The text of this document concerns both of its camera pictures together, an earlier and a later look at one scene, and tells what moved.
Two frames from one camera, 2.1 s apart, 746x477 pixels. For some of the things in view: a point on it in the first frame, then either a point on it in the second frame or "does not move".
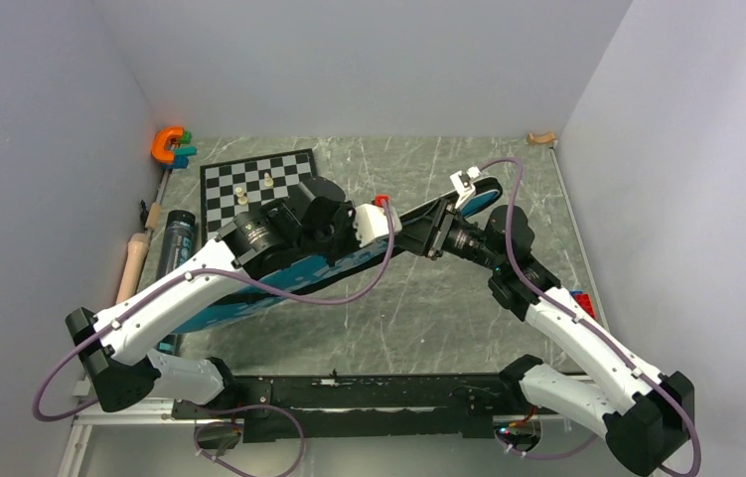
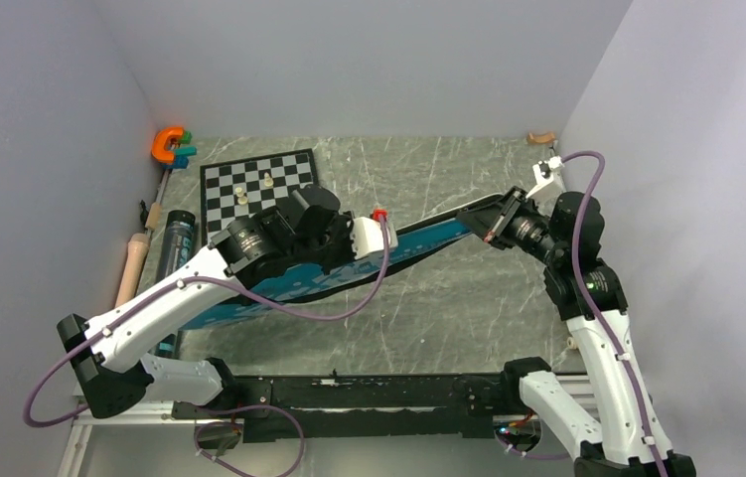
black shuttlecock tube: x=178 y=246 does not move
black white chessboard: x=228 y=189 does not move
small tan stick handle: x=154 y=216 does not move
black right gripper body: x=455 y=237 -> x=519 y=223
